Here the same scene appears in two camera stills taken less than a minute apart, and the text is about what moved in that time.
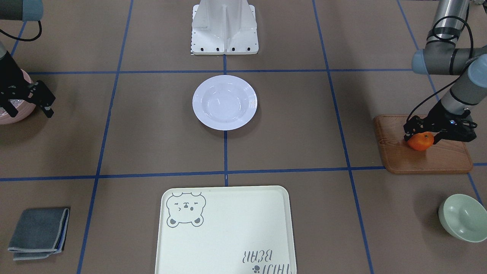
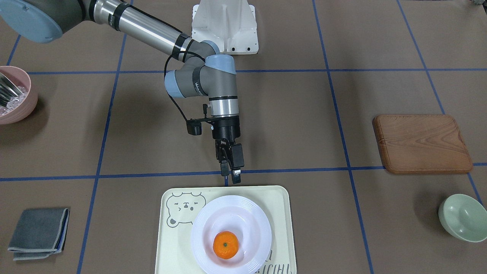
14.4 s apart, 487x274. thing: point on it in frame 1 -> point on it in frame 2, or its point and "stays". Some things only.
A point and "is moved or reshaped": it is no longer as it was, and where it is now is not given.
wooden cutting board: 447,156 stays
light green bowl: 464,217 stays
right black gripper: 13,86 -> 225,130
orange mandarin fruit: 421,141 -> 226,244
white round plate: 224,102 is moved or reshaped
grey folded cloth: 40,232 stays
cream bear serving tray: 225,230 stays
